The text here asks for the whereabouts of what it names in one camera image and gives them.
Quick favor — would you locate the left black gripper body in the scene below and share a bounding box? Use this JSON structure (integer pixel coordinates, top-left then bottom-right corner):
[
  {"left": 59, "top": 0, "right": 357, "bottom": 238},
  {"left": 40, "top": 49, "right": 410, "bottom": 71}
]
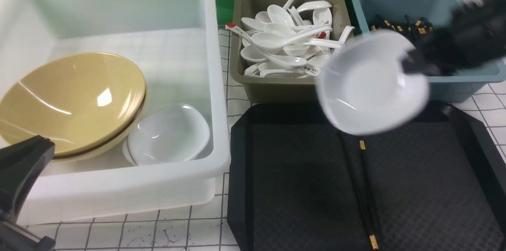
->
[{"left": 0, "top": 135, "right": 56, "bottom": 251}]

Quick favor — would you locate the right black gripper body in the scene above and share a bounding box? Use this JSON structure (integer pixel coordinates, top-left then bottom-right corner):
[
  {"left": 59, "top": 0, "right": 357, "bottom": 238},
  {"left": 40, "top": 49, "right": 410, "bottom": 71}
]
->
[{"left": 402, "top": 0, "right": 506, "bottom": 76}]

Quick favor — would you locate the yellow noodle bowl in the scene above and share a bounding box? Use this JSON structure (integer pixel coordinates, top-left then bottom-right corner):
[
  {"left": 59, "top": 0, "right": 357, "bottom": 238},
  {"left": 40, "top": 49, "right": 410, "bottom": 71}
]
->
[{"left": 1, "top": 52, "right": 147, "bottom": 157}]

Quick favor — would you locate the white square side dish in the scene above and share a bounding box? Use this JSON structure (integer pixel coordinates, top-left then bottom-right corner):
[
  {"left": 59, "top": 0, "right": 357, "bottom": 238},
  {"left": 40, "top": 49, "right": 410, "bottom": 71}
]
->
[{"left": 315, "top": 30, "right": 430, "bottom": 136}]

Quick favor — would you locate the black chopstick gold tip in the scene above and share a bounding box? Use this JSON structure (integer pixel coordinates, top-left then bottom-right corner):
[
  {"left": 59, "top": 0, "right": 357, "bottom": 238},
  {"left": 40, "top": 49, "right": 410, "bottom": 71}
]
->
[{"left": 359, "top": 139, "right": 382, "bottom": 251}]

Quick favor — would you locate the white soup spoon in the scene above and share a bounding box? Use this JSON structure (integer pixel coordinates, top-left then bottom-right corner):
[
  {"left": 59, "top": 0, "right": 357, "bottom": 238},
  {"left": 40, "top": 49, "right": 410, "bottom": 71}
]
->
[{"left": 251, "top": 25, "right": 333, "bottom": 50}]

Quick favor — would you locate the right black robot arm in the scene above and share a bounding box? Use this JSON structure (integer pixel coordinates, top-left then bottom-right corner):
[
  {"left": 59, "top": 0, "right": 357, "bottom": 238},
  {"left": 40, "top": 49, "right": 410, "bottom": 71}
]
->
[{"left": 402, "top": 0, "right": 506, "bottom": 76}]

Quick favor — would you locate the yellow bowl in tub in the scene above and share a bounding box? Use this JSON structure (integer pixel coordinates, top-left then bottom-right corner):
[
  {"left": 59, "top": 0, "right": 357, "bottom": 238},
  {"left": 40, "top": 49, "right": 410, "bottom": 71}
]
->
[{"left": 51, "top": 93, "right": 149, "bottom": 162}]

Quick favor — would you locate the blue chopstick bin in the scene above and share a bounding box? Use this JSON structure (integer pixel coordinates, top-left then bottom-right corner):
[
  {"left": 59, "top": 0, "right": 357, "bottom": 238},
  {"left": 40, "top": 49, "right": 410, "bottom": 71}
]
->
[{"left": 351, "top": 0, "right": 506, "bottom": 103}]

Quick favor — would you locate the pile of black chopsticks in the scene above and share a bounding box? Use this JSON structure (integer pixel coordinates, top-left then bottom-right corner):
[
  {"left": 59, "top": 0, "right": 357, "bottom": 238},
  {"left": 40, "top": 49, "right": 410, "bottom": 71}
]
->
[{"left": 368, "top": 14, "right": 435, "bottom": 42}]

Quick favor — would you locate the white spoon at bin edge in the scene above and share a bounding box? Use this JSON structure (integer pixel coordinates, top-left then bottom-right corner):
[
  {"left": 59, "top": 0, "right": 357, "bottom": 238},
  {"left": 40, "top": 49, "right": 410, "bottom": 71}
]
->
[{"left": 338, "top": 26, "right": 355, "bottom": 47}]

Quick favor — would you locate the white dish in tub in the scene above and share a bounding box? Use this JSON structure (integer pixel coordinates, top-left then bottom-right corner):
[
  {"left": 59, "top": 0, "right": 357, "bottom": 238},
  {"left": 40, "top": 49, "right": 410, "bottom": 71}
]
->
[{"left": 122, "top": 104, "right": 210, "bottom": 166}]

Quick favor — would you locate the black serving tray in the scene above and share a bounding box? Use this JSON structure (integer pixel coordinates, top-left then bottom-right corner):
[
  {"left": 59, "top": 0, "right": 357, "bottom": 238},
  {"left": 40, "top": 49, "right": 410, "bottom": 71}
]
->
[{"left": 227, "top": 101, "right": 505, "bottom": 251}]

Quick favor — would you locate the red tipped white spoon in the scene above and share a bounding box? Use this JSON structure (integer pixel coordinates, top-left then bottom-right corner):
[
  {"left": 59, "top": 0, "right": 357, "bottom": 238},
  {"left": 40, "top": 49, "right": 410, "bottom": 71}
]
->
[{"left": 225, "top": 23, "right": 308, "bottom": 69}]

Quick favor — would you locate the large white plastic tub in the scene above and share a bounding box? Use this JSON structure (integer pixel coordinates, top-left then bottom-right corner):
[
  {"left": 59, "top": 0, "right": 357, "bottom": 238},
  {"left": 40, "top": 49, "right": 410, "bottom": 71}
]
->
[{"left": 1, "top": 0, "right": 230, "bottom": 225}]

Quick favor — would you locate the olive spoon bin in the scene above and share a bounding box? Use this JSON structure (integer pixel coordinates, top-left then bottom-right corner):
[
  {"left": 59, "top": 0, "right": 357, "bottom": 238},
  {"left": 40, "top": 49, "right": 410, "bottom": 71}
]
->
[{"left": 229, "top": 0, "right": 351, "bottom": 103}]

